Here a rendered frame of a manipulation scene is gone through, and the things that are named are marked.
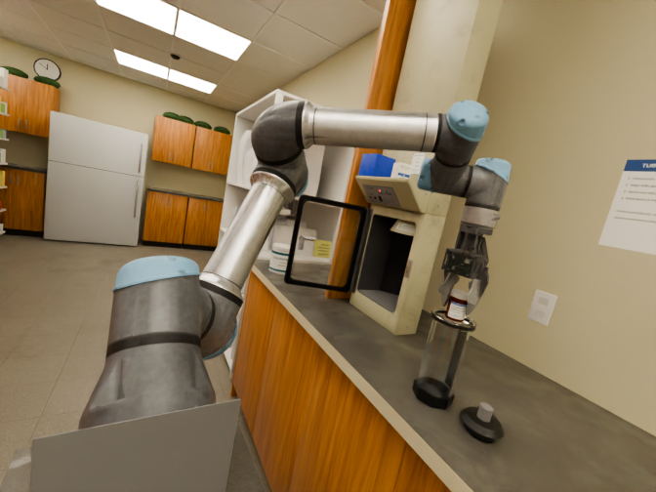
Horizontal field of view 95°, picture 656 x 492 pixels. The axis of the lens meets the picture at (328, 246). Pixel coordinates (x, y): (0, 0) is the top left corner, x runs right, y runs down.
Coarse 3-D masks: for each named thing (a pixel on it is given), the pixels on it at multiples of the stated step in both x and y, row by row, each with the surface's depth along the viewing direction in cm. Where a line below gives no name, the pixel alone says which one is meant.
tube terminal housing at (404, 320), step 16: (400, 160) 120; (416, 176) 112; (384, 208) 126; (432, 208) 108; (416, 224) 110; (432, 224) 110; (416, 240) 109; (432, 240) 112; (416, 256) 110; (432, 256) 114; (416, 272) 112; (416, 288) 114; (352, 304) 138; (368, 304) 129; (400, 304) 113; (416, 304) 116; (384, 320) 120; (400, 320) 114; (416, 320) 118
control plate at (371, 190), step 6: (366, 186) 124; (372, 186) 120; (378, 186) 116; (384, 186) 113; (366, 192) 127; (372, 192) 123; (378, 192) 119; (384, 192) 116; (390, 192) 112; (372, 198) 126; (378, 198) 122; (390, 198) 115; (396, 198) 112; (390, 204) 118; (396, 204) 114
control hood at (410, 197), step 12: (360, 180) 124; (372, 180) 117; (384, 180) 110; (396, 180) 105; (408, 180) 100; (396, 192) 109; (408, 192) 104; (420, 192) 103; (384, 204) 122; (408, 204) 108; (420, 204) 104
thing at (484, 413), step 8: (472, 408) 72; (480, 408) 68; (488, 408) 68; (464, 416) 69; (472, 416) 69; (480, 416) 68; (488, 416) 67; (472, 424) 67; (480, 424) 67; (488, 424) 67; (496, 424) 68; (472, 432) 67; (480, 432) 65; (488, 432) 65; (496, 432) 65; (488, 440) 66
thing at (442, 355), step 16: (432, 320) 77; (448, 320) 72; (464, 320) 78; (432, 336) 76; (448, 336) 72; (464, 336) 72; (432, 352) 75; (448, 352) 73; (464, 352) 74; (432, 368) 75; (448, 368) 73; (432, 384) 75; (448, 384) 74
